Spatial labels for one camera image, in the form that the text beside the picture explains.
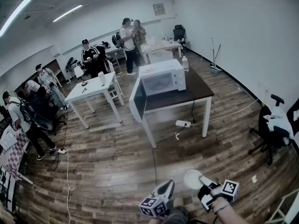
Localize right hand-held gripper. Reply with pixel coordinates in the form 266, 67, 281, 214
198, 175, 240, 212

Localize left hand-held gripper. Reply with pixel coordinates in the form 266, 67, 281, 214
138, 180, 175, 218

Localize white bowl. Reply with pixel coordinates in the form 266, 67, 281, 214
184, 169, 203, 190

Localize white microwave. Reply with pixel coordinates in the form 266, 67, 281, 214
128, 58, 187, 123

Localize person's right forearm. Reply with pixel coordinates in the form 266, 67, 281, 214
211, 196, 257, 224

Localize white metal rack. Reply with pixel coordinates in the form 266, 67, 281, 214
271, 189, 299, 224

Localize white cloth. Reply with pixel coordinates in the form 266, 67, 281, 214
263, 106, 295, 140

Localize dark brown table white legs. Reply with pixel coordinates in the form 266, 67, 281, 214
140, 65, 215, 149

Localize flat mop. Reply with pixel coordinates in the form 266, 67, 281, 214
210, 37, 222, 74

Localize white square table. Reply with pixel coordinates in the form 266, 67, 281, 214
64, 71, 124, 129

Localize grey metal lamp shade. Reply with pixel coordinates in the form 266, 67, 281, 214
35, 114, 53, 132

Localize white wooden chair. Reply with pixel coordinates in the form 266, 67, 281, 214
107, 60, 124, 100

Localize translucent plastic bin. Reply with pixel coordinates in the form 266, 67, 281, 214
148, 49, 173, 64

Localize light wooden-top table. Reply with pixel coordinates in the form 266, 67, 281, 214
142, 41, 183, 65

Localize checkered cloth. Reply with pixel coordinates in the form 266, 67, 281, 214
0, 127, 30, 179

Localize black white patterned board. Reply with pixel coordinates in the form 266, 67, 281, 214
0, 164, 17, 212

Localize black high-back office chair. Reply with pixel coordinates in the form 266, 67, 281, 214
173, 24, 187, 47

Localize white paper sheet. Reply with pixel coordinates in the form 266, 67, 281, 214
0, 126, 17, 150

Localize ceiling tube light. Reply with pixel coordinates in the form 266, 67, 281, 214
0, 0, 33, 37
52, 4, 83, 22

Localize white extension cable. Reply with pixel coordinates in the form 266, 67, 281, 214
190, 98, 260, 126

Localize black power cable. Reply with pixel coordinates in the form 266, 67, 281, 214
191, 91, 197, 123

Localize white floor cable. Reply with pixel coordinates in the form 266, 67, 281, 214
66, 148, 76, 224

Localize wall poster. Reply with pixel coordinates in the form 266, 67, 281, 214
153, 3, 166, 16

